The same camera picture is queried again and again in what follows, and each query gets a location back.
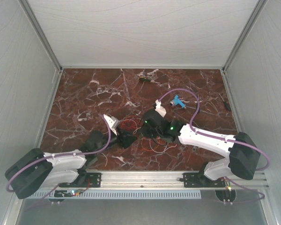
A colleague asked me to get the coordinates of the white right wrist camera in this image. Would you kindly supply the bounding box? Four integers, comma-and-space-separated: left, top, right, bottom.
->
154, 99, 166, 118

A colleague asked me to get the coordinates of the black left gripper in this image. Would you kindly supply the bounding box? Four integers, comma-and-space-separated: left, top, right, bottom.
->
95, 127, 138, 155

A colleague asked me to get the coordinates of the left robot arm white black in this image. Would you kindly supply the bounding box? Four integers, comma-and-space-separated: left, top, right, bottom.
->
5, 128, 137, 199

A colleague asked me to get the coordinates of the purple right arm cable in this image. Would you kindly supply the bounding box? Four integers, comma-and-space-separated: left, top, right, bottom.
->
155, 88, 272, 204

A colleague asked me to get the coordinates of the thick red wire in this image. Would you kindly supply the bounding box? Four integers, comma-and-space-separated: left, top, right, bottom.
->
120, 117, 141, 132

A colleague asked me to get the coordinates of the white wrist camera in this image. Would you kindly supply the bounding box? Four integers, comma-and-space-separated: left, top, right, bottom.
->
103, 114, 119, 136
154, 99, 166, 118

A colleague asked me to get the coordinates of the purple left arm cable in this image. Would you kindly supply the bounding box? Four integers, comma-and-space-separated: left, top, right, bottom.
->
6, 116, 113, 209

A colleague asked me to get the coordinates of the yellow black screwdriver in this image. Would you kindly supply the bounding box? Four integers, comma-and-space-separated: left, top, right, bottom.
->
138, 77, 160, 84

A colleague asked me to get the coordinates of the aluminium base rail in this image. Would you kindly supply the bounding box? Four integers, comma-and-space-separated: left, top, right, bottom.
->
37, 170, 270, 189

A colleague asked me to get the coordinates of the black handle screwdriver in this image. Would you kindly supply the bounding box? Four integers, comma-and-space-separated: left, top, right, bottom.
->
197, 94, 200, 113

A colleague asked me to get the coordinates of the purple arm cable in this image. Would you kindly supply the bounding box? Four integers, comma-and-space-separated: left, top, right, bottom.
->
6, 116, 113, 209
155, 88, 272, 204

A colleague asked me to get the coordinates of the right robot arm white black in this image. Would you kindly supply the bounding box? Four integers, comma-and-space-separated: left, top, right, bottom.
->
141, 109, 260, 187

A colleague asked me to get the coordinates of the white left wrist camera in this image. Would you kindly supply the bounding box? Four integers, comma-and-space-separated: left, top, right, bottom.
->
103, 114, 119, 136

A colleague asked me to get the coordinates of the grey slotted cable duct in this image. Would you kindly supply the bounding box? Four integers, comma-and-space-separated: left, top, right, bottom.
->
47, 189, 201, 200

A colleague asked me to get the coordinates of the black small tool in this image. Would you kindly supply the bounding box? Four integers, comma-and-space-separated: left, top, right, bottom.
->
219, 94, 232, 112

